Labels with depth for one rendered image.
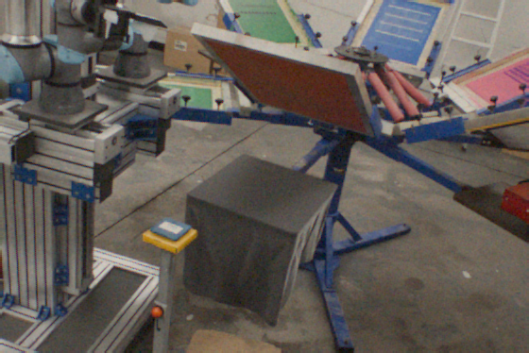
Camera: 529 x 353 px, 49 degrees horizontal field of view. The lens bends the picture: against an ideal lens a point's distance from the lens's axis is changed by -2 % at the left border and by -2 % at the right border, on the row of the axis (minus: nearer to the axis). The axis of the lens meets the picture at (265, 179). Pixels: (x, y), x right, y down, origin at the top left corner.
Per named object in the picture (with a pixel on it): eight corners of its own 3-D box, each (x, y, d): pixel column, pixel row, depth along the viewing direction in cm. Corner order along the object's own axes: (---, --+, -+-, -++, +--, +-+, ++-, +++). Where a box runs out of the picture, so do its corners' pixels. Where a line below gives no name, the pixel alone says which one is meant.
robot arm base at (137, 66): (105, 73, 229) (106, 48, 225) (124, 64, 243) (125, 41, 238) (140, 80, 227) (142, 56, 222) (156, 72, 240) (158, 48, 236)
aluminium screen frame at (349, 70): (354, 75, 178) (358, 63, 178) (190, 32, 196) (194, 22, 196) (376, 138, 252) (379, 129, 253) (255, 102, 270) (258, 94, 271)
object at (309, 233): (279, 326, 221) (298, 231, 203) (270, 322, 222) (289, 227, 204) (318, 268, 260) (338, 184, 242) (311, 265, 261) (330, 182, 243)
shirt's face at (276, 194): (295, 234, 202) (295, 232, 202) (186, 194, 215) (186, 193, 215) (336, 185, 243) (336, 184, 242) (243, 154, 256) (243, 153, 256)
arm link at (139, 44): (130, 54, 223) (132, 19, 217) (109, 44, 230) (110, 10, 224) (154, 51, 232) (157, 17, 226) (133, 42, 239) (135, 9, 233)
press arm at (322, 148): (256, 224, 221) (259, 210, 219) (242, 218, 223) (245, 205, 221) (349, 132, 326) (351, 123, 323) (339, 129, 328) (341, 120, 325)
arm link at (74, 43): (102, 62, 160) (104, 23, 155) (66, 67, 152) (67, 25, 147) (86, 55, 164) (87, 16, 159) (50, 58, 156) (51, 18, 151)
